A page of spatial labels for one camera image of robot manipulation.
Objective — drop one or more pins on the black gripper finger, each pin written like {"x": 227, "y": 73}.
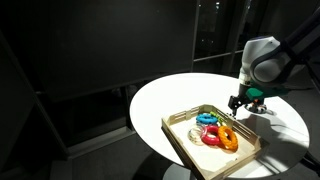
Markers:
{"x": 235, "y": 111}
{"x": 231, "y": 107}

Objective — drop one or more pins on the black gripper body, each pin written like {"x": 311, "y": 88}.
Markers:
{"x": 242, "y": 97}

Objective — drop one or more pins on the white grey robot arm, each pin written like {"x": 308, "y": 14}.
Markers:
{"x": 268, "y": 63}

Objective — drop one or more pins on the wooden slatted tray box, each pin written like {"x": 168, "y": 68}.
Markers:
{"x": 210, "y": 143}

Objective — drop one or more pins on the green camera mount bracket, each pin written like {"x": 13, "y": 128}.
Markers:
{"x": 255, "y": 93}

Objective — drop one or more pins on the white table pedestal base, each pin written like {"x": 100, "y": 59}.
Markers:
{"x": 177, "y": 172}

